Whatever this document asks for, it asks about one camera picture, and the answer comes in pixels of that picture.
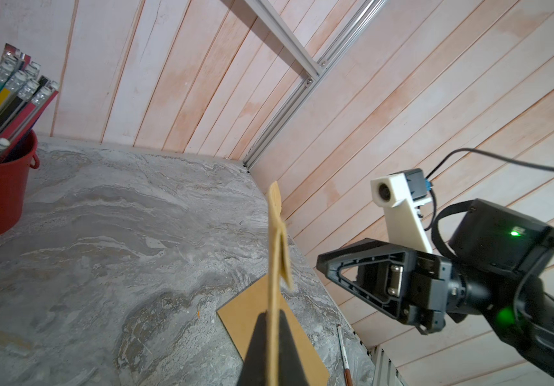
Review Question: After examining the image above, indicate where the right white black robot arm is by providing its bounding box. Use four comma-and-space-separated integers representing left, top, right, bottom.
316, 199, 554, 378

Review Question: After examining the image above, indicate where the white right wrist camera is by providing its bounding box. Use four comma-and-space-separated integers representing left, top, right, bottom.
370, 168, 432, 253

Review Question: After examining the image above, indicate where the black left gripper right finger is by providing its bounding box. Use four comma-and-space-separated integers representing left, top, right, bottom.
278, 310, 309, 386

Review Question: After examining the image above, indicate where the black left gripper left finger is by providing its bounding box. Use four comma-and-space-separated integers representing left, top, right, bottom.
237, 312, 267, 386

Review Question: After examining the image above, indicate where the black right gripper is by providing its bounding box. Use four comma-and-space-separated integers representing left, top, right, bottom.
316, 238, 493, 335

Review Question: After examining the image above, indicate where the bundle of pens and pencils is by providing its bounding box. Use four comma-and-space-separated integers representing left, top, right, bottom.
0, 43, 61, 163

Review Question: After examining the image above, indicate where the brown kraft file bag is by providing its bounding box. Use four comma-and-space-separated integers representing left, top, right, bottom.
217, 276, 329, 385
266, 181, 294, 385

